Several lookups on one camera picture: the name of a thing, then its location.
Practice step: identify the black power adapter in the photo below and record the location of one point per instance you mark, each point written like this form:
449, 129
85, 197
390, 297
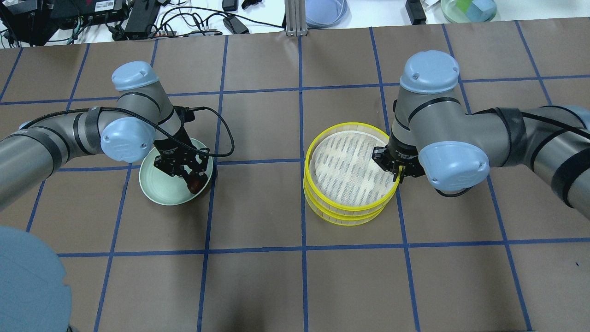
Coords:
235, 26

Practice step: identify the aluminium frame post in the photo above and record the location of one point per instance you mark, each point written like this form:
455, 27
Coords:
295, 18

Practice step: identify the blue plate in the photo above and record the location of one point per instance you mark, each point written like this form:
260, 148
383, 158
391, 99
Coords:
325, 13

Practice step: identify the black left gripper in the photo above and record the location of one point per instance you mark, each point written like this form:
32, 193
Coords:
171, 147

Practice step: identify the brown bun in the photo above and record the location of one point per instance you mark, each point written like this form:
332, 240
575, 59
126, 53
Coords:
198, 186

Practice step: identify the blue sponge block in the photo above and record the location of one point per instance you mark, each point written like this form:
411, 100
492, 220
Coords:
481, 10

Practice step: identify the mint green plate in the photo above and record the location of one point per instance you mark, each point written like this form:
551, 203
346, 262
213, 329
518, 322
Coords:
166, 190

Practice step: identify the green sponge block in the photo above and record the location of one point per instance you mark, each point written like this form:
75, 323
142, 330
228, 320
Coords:
461, 5

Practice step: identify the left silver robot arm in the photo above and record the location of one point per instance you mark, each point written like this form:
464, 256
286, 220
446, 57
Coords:
144, 118

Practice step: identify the yellow bamboo steamer basket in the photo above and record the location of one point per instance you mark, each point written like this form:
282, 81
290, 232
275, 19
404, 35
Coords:
340, 216

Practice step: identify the green glass bowl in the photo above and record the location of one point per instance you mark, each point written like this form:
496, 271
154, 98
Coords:
452, 15

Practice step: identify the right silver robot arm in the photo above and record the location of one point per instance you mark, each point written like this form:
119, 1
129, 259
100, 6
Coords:
432, 135

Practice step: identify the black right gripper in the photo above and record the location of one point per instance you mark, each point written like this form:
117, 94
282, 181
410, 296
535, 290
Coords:
400, 151

